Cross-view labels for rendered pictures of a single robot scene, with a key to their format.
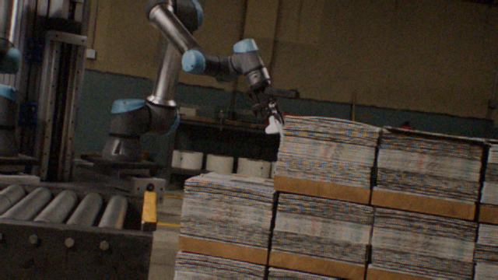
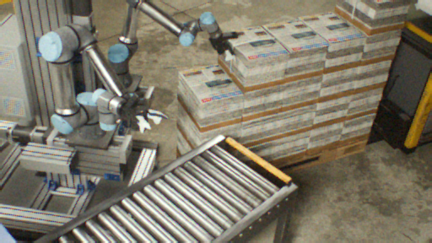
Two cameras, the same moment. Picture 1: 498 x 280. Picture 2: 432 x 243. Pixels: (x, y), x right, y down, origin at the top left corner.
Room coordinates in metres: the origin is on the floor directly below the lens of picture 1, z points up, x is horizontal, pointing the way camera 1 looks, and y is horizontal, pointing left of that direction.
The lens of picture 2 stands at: (0.19, 1.63, 2.54)
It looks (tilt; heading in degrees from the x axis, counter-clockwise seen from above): 37 degrees down; 320
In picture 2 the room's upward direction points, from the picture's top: 5 degrees clockwise
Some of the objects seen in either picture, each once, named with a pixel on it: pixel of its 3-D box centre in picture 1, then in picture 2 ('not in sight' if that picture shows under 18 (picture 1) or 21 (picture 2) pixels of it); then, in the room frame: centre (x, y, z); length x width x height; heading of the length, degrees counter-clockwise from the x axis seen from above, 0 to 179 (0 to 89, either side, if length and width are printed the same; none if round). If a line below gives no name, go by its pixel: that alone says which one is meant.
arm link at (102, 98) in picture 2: not in sight; (105, 99); (1.91, 0.83, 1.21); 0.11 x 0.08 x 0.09; 19
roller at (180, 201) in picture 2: not in sight; (188, 207); (1.50, 0.66, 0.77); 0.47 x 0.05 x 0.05; 8
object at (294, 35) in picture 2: (429, 133); (295, 35); (2.11, -0.58, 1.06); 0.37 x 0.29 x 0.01; 168
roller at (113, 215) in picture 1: (113, 219); (244, 170); (1.55, 0.27, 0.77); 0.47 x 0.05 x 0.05; 8
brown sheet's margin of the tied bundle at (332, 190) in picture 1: (323, 187); (258, 78); (2.08, -0.27, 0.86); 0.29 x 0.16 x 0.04; 78
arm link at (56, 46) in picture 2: not in sight; (64, 83); (2.16, 0.92, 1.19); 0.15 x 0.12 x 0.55; 108
